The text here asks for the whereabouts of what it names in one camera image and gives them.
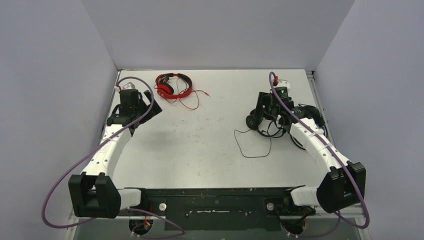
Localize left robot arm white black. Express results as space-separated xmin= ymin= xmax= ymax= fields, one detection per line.
xmin=68 ymin=89 xmax=162 ymax=219

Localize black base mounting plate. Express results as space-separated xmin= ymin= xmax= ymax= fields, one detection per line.
xmin=136 ymin=187 xmax=317 ymax=232

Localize large black blue headphones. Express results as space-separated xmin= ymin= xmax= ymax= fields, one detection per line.
xmin=298 ymin=103 xmax=329 ymax=138

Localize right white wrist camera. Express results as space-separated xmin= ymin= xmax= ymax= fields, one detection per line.
xmin=272 ymin=76 xmax=291 ymax=93

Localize small black headphones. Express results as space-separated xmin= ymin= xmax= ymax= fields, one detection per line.
xmin=233 ymin=109 xmax=287 ymax=159

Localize red headphones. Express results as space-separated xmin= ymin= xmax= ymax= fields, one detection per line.
xmin=154 ymin=72 xmax=210 ymax=111

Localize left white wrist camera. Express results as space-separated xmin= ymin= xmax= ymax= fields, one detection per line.
xmin=114 ymin=82 xmax=136 ymax=93

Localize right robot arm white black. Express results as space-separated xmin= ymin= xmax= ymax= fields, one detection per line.
xmin=246 ymin=87 xmax=366 ymax=214

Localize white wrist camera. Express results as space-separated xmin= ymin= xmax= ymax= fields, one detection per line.
xmin=114 ymin=82 xmax=136 ymax=93
xmin=272 ymin=76 xmax=291 ymax=93

